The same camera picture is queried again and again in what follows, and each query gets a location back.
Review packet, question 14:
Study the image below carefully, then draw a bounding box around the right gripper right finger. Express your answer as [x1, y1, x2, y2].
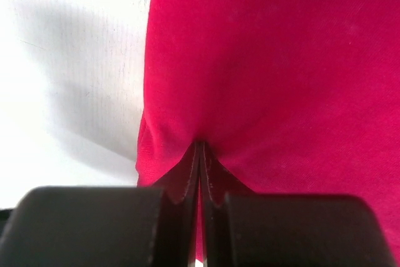
[199, 144, 396, 266]

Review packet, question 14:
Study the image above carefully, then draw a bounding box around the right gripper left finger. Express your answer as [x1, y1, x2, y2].
[1, 144, 199, 266]

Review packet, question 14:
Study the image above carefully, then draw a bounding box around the magenta t shirt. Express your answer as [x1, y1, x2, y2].
[136, 0, 399, 256]

